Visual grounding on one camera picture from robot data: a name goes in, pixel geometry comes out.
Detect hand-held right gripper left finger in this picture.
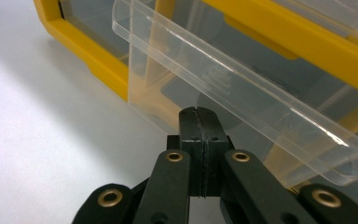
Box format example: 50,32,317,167
167,106,207,199

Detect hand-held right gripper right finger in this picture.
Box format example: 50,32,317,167
196,106,236,199

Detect clear plastic drawer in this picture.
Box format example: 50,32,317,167
111,0,358,188

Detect yellow black drawer organizer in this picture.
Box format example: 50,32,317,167
32,0,358,190

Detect set of clear organizer drawers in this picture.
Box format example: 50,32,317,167
59,0,358,66

